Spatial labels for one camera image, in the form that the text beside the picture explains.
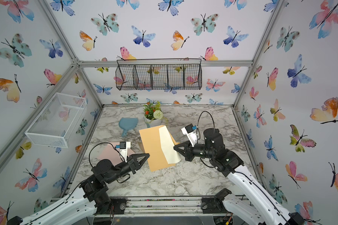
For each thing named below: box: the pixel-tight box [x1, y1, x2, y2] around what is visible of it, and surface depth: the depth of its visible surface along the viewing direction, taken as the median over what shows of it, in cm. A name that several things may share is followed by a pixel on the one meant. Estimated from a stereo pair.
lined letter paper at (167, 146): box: [158, 125, 181, 165], surface depth 66 cm
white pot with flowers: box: [142, 101, 169, 127], surface depth 98 cm
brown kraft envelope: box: [138, 126, 180, 173], surface depth 68 cm
